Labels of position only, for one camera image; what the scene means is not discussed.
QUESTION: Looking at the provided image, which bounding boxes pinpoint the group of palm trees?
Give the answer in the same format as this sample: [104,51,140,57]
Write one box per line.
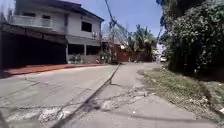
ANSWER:
[127,23,158,63]

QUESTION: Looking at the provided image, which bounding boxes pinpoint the grey concrete road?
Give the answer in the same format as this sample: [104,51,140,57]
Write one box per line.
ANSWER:
[0,62,221,128]

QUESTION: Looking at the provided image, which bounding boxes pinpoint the white car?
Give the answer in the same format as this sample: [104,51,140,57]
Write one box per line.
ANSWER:
[159,54,169,64]

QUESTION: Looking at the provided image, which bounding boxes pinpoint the grey two-storey house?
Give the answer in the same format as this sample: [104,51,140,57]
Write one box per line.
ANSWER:
[0,0,105,70]

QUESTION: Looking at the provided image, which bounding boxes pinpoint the grass and dirt verge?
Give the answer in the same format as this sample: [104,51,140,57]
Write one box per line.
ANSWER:
[136,66,224,123]

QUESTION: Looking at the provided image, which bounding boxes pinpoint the red painted sidewalk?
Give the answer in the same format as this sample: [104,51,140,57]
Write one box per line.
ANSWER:
[4,63,108,77]

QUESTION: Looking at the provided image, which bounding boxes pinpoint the large green bush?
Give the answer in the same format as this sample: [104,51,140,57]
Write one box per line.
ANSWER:
[156,0,224,80]

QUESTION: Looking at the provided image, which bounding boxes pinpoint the red wall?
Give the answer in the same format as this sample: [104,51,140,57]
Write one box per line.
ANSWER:
[113,46,134,64]

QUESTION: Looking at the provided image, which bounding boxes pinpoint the overhead wires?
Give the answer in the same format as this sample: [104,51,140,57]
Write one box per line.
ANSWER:
[103,0,135,38]

